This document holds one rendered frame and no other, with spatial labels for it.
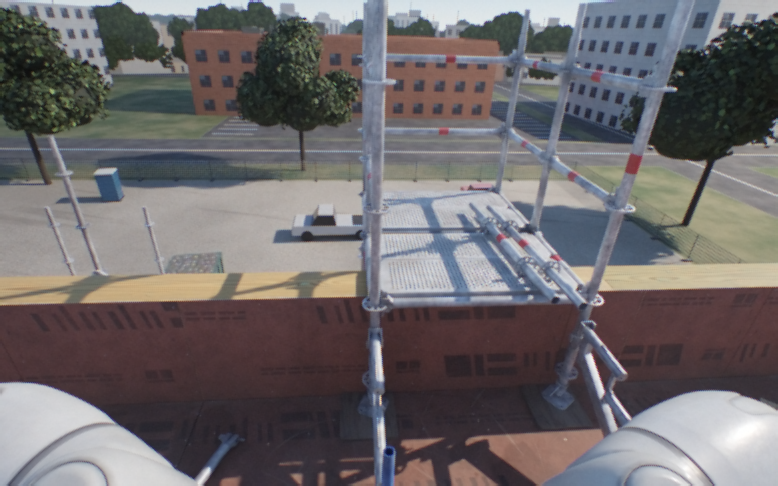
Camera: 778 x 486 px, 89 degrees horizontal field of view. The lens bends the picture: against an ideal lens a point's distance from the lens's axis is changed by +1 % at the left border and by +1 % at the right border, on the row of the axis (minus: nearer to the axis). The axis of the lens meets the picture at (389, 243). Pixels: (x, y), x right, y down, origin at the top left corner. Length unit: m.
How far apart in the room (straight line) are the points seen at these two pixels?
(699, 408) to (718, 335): 2.57
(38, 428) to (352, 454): 1.87
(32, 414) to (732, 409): 0.72
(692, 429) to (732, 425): 0.04
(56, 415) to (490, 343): 2.10
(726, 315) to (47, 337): 3.67
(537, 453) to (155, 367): 2.06
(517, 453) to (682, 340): 1.24
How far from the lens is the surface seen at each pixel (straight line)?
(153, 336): 2.42
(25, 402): 0.58
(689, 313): 2.87
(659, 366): 3.07
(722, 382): 3.40
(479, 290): 2.07
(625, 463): 0.45
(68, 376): 2.81
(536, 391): 2.70
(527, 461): 2.40
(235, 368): 2.44
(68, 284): 2.63
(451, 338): 2.30
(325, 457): 2.29
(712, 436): 0.54
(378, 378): 1.82
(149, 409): 2.74
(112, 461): 0.45
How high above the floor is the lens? 1.90
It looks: 28 degrees down
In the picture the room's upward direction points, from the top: 2 degrees clockwise
